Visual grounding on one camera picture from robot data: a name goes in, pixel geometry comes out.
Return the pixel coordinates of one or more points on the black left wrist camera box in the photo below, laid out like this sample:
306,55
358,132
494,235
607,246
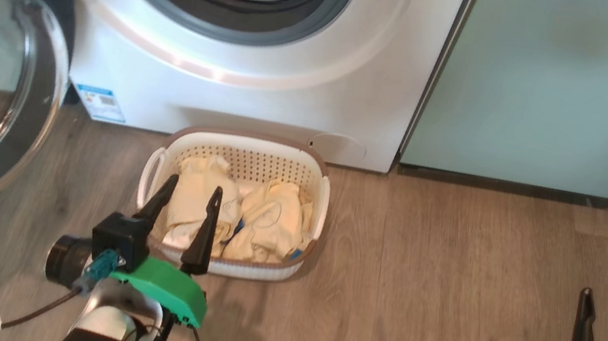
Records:
119,237

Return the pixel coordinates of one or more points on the white front-load washing machine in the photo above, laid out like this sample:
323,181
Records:
229,106

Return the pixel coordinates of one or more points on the pale yellow plain garment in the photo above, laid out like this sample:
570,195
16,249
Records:
186,207

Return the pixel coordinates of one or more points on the blue energy label sticker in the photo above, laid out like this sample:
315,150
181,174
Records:
100,103

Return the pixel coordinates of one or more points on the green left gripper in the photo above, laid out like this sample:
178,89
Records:
174,289

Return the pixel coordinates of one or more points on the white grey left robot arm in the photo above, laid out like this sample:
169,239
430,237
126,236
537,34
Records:
107,324

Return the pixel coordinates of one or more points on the white perforated basket brown rim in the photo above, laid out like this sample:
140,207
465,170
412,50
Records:
254,269

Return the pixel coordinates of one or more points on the pale green cabinet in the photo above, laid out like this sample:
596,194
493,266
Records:
529,95

